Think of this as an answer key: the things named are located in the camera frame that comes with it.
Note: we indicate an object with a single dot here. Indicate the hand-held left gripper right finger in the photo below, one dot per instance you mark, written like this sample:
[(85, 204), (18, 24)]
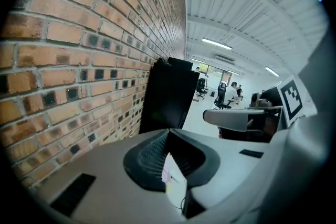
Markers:
[(231, 170)]

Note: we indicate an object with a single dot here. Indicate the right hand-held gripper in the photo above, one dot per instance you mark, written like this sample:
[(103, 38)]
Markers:
[(294, 102)]

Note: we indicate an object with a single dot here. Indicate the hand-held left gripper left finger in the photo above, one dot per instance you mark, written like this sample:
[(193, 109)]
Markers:
[(110, 178)]

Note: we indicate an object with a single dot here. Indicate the black office chair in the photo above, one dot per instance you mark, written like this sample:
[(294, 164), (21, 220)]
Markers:
[(220, 94), (201, 84)]

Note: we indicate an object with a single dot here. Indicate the large glass window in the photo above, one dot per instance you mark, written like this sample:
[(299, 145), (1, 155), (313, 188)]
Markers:
[(212, 69)]

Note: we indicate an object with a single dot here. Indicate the ceiling air vent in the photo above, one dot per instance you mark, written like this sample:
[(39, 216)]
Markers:
[(224, 58)]

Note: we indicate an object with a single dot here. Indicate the long ceiling light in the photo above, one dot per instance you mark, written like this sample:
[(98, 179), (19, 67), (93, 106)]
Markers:
[(200, 59), (271, 71), (216, 43)]

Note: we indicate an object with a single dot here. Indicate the tall black panel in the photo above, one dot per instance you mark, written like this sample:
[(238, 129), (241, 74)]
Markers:
[(162, 99)]

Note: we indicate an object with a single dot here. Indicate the black cabinet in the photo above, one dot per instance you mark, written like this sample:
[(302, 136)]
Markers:
[(181, 63)]

